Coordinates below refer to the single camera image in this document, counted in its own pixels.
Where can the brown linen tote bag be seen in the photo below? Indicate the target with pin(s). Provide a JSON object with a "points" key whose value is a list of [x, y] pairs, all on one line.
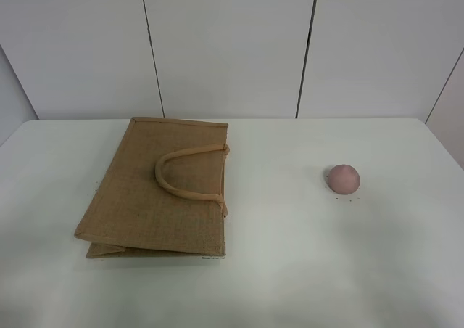
{"points": [[163, 193]]}

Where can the pink peach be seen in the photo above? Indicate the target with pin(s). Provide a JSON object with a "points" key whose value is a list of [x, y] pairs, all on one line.
{"points": [[343, 179]]}

